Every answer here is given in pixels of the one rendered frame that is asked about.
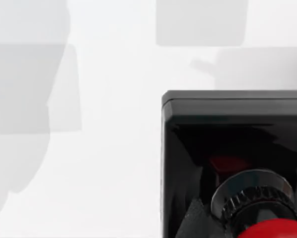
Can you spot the red trophy with black base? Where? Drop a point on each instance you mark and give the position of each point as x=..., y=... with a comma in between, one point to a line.
x=238, y=138

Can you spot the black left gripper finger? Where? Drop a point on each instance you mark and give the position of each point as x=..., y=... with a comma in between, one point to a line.
x=193, y=223

